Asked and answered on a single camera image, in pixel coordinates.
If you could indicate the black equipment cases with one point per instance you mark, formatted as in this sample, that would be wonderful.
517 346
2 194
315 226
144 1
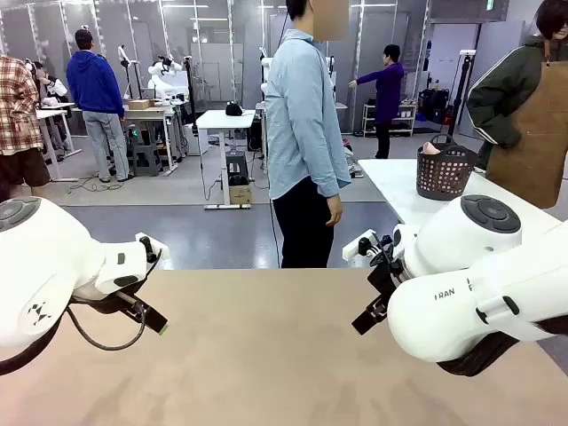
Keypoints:
435 106

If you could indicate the black stool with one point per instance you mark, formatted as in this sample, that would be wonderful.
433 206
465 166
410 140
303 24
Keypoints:
236 162

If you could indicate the person in brown apron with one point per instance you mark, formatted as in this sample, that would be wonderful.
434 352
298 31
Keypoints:
532 124

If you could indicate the mannequin in plaid shirt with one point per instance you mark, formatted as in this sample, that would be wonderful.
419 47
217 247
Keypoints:
18 111

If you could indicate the person's right hand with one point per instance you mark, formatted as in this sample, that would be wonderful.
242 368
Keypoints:
335 212

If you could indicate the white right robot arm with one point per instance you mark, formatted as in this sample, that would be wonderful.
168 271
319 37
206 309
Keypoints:
444 248

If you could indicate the white desk with thin legs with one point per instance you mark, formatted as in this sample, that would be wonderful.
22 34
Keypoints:
55 113

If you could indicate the gray robot workbench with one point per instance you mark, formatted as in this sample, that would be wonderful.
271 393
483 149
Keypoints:
155 116

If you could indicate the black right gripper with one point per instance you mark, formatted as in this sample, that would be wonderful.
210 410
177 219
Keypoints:
386 279

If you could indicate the person in light blue shirt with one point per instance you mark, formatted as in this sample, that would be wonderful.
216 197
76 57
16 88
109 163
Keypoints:
297 111

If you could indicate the black tripod with white head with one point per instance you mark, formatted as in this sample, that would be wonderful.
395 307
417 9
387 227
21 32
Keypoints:
461 89

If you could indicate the black bag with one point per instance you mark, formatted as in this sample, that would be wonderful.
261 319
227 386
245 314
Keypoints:
234 109

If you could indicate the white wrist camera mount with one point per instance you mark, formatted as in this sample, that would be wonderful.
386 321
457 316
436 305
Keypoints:
355 248
156 250

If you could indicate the small white background robot arm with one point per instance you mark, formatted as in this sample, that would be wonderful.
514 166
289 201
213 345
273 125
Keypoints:
160 77

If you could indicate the person's right forearm blue sleeve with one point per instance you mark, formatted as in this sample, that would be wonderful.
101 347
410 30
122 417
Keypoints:
330 173

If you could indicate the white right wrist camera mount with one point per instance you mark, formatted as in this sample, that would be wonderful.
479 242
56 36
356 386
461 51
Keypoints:
355 248

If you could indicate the heap of clothes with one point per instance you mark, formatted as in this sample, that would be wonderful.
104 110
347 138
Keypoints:
352 160

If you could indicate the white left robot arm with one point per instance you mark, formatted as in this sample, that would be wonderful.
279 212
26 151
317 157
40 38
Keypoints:
40 248

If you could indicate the white shoe rack shelf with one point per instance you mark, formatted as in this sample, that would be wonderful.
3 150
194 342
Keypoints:
406 120

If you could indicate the person in blue hoodie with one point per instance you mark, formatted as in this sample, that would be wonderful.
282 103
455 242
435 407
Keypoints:
95 89

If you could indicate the person in purple top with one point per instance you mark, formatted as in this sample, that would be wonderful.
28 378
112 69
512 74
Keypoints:
387 93

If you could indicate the white standing desk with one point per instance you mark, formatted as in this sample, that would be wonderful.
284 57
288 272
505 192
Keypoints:
224 120

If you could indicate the white table with rounded corners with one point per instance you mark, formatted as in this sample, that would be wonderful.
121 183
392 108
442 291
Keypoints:
390 186

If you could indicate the small cardboard box with print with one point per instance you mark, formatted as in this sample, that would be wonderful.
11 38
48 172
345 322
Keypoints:
240 194

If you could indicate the open flat cardboard box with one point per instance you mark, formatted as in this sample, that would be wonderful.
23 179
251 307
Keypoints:
139 104

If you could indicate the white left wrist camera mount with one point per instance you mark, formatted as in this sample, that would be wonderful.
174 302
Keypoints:
156 250

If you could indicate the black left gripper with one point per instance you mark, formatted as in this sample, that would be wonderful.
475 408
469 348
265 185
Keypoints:
106 304

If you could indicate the gray step stool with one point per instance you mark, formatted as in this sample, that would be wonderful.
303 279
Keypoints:
145 160

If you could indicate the dark perforated laundry basket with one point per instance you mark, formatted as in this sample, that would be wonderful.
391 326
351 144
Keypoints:
444 175

